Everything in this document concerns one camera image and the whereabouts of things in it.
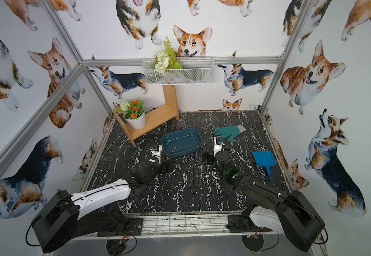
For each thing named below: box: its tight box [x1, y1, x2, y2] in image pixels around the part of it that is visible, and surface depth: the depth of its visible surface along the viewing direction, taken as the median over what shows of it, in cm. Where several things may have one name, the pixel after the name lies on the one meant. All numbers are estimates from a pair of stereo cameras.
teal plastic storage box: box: [161, 127, 203, 158], surface depth 106 cm
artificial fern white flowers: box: [150, 36, 183, 75], surface depth 82 cm
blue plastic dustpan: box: [251, 150, 276, 180], surface depth 97 cm
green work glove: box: [214, 124, 247, 142], surface depth 111 cm
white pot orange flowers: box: [113, 97, 146, 130], surface depth 96 cm
